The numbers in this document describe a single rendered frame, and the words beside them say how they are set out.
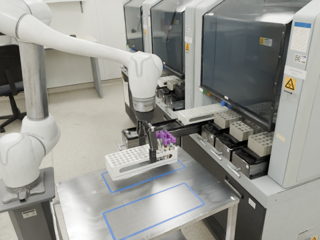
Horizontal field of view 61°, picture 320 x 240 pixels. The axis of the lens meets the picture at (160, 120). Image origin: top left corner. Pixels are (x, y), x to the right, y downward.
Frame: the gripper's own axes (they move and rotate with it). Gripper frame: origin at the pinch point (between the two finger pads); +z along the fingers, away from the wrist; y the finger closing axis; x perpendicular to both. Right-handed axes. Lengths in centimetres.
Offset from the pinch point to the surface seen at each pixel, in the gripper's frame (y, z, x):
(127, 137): -31.9, 9.2, 2.2
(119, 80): -378, 87, 108
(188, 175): 12.9, 8.8, 12.8
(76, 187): -3.1, 9.0, -30.9
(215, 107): -32, 5, 61
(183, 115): -32.7, 4.3, 37.5
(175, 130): -27.9, 10.5, 29.8
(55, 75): -389, 61, 1
